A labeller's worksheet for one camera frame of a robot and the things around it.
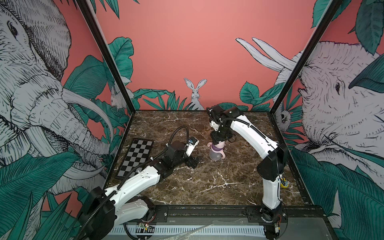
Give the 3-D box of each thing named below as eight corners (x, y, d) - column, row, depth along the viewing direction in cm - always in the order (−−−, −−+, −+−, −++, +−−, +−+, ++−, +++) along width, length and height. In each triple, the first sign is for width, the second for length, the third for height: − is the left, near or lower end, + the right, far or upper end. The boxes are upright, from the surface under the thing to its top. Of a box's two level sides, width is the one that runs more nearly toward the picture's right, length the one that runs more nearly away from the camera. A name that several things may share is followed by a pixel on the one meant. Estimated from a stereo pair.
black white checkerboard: (120, 176, 88) (118, 174, 86) (131, 142, 104) (130, 139, 101) (144, 176, 88) (143, 174, 86) (152, 142, 104) (151, 139, 101)
